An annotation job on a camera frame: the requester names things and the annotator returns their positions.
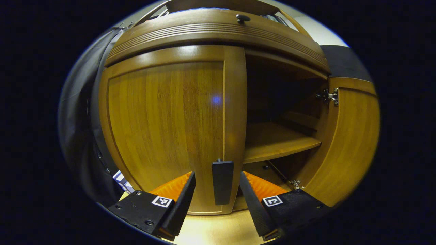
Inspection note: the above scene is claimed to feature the wooden double-door shoe cabinet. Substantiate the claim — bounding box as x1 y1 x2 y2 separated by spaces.
104 0 332 213

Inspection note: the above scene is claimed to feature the dark blue spine book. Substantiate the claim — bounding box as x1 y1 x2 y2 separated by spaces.
118 177 136 194

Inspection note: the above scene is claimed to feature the wooden drawer with black knob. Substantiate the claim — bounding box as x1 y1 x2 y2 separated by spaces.
104 9 331 74

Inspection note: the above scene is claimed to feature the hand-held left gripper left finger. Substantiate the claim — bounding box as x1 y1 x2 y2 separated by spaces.
107 171 196 242

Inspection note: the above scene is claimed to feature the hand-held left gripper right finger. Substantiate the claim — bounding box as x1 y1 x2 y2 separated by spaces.
239 171 332 241

